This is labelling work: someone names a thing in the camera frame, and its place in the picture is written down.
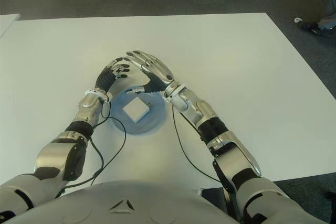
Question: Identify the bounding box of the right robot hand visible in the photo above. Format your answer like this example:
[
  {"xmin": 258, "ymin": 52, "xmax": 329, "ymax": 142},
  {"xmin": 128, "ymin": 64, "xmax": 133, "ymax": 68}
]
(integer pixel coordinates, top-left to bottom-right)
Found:
[{"xmin": 125, "ymin": 50, "xmax": 175, "ymax": 96}]

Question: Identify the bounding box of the white charger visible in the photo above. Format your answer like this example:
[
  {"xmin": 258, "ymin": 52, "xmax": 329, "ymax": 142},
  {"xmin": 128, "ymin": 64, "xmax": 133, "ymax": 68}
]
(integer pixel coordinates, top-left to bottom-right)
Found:
[{"xmin": 122, "ymin": 97, "xmax": 152, "ymax": 124}]

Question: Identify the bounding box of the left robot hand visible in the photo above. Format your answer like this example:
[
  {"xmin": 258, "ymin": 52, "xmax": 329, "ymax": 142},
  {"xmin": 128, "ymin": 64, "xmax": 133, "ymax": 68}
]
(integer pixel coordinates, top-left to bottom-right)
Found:
[{"xmin": 94, "ymin": 56, "xmax": 131, "ymax": 95}]

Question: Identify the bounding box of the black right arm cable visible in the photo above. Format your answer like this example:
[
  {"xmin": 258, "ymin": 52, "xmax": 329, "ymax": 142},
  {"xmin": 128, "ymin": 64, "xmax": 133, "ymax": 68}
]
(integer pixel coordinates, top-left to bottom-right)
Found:
[{"xmin": 172, "ymin": 103, "xmax": 224, "ymax": 184}]

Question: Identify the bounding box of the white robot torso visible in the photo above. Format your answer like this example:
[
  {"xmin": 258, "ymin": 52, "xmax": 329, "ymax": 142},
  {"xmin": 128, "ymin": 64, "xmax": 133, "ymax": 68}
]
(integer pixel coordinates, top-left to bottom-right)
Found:
[{"xmin": 15, "ymin": 179, "xmax": 238, "ymax": 224}]

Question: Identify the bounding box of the blue plate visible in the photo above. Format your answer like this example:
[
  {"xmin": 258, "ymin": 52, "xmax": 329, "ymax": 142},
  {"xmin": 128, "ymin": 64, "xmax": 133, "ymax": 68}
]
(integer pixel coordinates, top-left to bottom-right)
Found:
[{"xmin": 109, "ymin": 89, "xmax": 166, "ymax": 135}]

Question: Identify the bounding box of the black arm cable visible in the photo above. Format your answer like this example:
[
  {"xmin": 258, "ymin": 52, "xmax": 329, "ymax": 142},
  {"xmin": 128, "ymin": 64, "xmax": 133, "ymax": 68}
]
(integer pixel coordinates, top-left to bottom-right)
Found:
[
  {"xmin": 172, "ymin": 103, "xmax": 224, "ymax": 184},
  {"xmin": 54, "ymin": 102, "xmax": 127, "ymax": 198}
]

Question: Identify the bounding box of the white side table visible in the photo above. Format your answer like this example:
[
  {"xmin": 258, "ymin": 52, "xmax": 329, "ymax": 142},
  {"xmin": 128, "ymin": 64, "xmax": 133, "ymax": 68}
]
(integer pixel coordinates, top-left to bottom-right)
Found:
[{"xmin": 0, "ymin": 13, "xmax": 21, "ymax": 38}]

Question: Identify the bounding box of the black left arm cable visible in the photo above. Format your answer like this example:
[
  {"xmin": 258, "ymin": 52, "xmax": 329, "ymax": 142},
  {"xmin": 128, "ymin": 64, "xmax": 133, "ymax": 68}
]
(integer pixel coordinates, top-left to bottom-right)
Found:
[{"xmin": 54, "ymin": 102, "xmax": 127, "ymax": 198}]

